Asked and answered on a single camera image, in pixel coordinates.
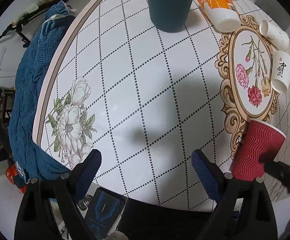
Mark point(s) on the black folding stand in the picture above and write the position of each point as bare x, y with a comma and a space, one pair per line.
32, 11

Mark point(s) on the floral diamond pattern tablecloth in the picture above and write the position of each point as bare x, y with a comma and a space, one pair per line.
147, 99

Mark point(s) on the white paper cup near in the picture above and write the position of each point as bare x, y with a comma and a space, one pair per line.
280, 77

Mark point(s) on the black blue box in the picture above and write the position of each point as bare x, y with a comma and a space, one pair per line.
103, 211

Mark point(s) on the orange white cup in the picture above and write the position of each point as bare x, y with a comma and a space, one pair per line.
222, 14

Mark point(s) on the white paper cup far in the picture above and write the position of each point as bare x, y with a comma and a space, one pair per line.
274, 34

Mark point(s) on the teal mug yellow inside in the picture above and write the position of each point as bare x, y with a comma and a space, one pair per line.
169, 15

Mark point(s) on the white paper cup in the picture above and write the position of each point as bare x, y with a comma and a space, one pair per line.
280, 77
274, 34

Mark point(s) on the red ribbed paper cup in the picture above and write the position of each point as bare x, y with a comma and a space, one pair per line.
261, 144

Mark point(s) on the blue quilted jacket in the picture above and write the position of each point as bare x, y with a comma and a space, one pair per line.
30, 160

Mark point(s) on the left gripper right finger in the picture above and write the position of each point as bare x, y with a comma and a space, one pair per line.
209, 175

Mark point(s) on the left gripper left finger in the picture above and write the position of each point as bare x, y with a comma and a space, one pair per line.
84, 173

